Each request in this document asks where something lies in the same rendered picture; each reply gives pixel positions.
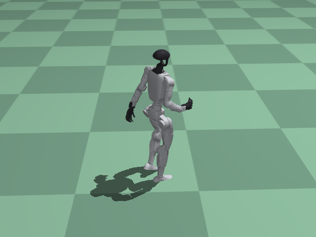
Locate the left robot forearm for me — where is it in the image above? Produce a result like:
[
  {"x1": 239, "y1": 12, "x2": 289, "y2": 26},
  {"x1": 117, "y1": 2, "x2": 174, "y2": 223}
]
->
[{"x1": 129, "y1": 85, "x2": 142, "y2": 107}]

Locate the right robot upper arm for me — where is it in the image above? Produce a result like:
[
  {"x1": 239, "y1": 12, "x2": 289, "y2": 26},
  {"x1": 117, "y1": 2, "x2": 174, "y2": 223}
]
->
[{"x1": 163, "y1": 76, "x2": 175, "y2": 108}]

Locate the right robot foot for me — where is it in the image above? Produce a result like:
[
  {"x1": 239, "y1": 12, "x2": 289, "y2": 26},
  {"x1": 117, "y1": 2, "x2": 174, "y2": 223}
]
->
[{"x1": 153, "y1": 174, "x2": 172, "y2": 183}]

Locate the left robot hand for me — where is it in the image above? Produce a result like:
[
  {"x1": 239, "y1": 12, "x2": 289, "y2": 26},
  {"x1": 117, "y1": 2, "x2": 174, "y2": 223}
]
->
[{"x1": 125, "y1": 102, "x2": 135, "y2": 122}]

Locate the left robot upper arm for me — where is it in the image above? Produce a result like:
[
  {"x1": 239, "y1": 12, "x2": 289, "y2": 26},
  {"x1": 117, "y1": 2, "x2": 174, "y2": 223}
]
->
[{"x1": 138, "y1": 66, "x2": 152, "y2": 91}]

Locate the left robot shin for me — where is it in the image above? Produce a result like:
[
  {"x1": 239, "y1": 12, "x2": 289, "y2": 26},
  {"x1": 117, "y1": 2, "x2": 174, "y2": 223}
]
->
[{"x1": 148, "y1": 131, "x2": 161, "y2": 165}]

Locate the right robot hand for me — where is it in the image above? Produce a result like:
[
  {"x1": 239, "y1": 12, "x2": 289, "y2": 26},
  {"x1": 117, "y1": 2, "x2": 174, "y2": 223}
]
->
[{"x1": 181, "y1": 98, "x2": 193, "y2": 110}]

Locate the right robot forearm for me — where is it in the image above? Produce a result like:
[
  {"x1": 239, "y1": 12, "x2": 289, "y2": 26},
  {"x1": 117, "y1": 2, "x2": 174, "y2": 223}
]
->
[{"x1": 168, "y1": 101, "x2": 186, "y2": 113}]

